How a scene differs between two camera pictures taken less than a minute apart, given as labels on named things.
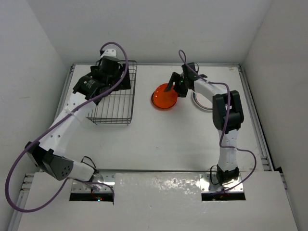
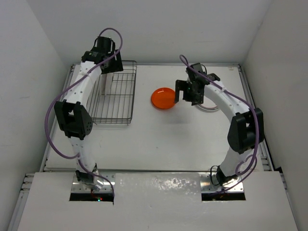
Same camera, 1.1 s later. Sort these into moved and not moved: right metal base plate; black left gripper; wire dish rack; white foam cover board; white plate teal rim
Moved: black left gripper
Not moved: white plate teal rim; white foam cover board; right metal base plate; wire dish rack
